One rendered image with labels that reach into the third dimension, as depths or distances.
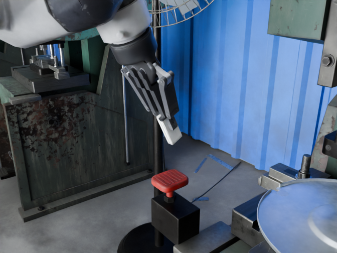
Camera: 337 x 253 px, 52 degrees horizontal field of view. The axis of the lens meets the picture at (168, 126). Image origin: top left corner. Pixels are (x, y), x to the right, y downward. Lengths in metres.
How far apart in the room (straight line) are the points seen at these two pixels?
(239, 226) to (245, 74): 1.64
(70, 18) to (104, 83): 1.50
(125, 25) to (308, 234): 0.42
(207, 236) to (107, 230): 1.12
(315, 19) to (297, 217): 0.31
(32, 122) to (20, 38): 1.37
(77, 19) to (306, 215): 0.46
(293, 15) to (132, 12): 0.25
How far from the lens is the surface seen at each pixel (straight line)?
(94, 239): 1.81
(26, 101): 1.82
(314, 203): 0.67
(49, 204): 2.06
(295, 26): 0.59
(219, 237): 0.78
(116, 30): 0.55
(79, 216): 1.98
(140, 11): 0.55
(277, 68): 2.16
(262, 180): 0.83
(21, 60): 3.62
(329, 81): 0.58
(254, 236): 0.74
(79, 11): 0.45
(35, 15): 0.48
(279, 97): 2.18
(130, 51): 0.57
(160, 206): 0.75
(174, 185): 0.71
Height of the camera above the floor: 1.13
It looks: 22 degrees down
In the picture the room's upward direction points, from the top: straight up
